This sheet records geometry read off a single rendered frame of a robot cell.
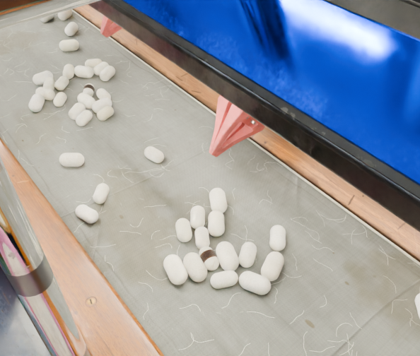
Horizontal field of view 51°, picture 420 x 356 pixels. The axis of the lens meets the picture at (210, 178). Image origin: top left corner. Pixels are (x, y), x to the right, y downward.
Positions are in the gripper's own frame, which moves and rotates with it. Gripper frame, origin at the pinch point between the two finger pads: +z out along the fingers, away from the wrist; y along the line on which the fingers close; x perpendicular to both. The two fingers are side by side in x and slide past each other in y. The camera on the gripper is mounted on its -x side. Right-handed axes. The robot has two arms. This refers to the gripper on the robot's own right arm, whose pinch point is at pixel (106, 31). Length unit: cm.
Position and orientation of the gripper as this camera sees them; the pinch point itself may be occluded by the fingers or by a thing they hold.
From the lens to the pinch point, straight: 83.1
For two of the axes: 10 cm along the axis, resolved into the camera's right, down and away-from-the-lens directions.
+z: -5.9, 8.0, 1.1
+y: 6.3, 5.5, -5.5
